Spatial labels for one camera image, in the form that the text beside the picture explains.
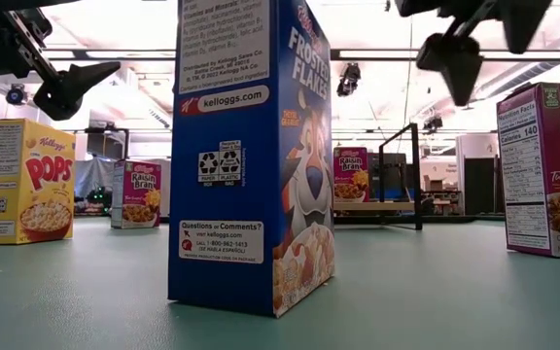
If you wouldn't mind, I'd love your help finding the grey tarp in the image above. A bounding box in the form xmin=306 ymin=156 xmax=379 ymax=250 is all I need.
xmin=73 ymin=156 xmax=116 ymax=199

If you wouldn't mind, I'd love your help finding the wooden shelf with black frame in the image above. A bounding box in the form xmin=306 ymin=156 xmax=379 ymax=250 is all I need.
xmin=332 ymin=122 xmax=425 ymax=232

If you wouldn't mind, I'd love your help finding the white cabinet with black door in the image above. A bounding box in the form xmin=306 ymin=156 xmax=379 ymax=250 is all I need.
xmin=454 ymin=133 xmax=505 ymax=218

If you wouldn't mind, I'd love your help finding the Corn Pops cereal box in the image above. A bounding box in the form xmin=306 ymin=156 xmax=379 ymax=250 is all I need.
xmin=0 ymin=118 xmax=77 ymax=246

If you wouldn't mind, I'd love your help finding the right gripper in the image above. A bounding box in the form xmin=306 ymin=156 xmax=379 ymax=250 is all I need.
xmin=394 ymin=0 xmax=553 ymax=107

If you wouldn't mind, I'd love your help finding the silver ceiling air duct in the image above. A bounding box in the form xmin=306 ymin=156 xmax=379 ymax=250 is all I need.
xmin=473 ymin=33 xmax=560 ymax=101

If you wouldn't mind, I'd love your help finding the Frosted Flakes cereal box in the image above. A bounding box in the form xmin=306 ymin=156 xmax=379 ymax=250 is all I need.
xmin=166 ymin=0 xmax=336 ymax=319

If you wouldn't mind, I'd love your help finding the black hanging camera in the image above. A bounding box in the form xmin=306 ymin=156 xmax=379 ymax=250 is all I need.
xmin=336 ymin=62 xmax=363 ymax=97

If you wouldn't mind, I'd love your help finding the Raisin Bran cereal box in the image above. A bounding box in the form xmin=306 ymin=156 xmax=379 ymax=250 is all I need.
xmin=496 ymin=81 xmax=560 ymax=259
xmin=332 ymin=146 xmax=370 ymax=204
xmin=110 ymin=158 xmax=163 ymax=230

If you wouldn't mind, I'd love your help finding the overhead light bar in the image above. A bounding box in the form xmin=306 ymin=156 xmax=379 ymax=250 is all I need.
xmin=41 ymin=47 xmax=560 ymax=62

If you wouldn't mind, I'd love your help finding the black metal table frame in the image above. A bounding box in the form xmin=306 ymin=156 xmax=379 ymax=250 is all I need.
xmin=73 ymin=213 xmax=508 ymax=226

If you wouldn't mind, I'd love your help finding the black hanging ceiling device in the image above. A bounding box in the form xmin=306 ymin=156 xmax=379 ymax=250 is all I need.
xmin=423 ymin=114 xmax=445 ymax=135

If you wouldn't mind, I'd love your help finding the thin hanging cable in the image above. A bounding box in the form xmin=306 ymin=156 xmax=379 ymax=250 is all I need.
xmin=401 ymin=9 xmax=415 ymax=142

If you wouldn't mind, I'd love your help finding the black background stand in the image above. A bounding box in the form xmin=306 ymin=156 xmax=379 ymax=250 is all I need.
xmin=84 ymin=126 xmax=131 ymax=161

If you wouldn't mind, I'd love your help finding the background robot with green lights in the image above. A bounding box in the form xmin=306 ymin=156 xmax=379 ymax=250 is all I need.
xmin=83 ymin=187 xmax=112 ymax=215

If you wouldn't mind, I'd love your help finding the cardboard box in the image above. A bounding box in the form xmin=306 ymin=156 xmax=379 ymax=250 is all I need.
xmin=423 ymin=174 xmax=449 ymax=193

